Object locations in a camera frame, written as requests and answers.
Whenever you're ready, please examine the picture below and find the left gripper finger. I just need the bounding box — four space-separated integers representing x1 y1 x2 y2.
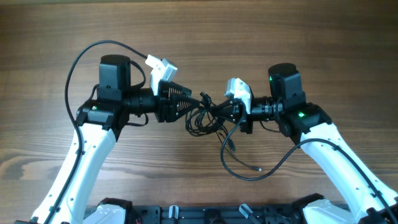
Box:
169 93 200 122
169 82 192 96

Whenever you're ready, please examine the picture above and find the black usb cable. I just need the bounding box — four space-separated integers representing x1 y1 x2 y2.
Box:
185 91 263 172

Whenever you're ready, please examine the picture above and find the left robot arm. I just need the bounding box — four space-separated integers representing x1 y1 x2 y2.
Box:
30 55 200 223

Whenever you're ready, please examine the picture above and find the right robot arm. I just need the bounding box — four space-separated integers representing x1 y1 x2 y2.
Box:
211 63 397 223

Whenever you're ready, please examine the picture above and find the left camera black cable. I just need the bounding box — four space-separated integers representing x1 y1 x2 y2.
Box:
42 40 149 224

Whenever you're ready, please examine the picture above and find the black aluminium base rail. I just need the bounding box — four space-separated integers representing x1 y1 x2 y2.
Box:
83 203 305 224

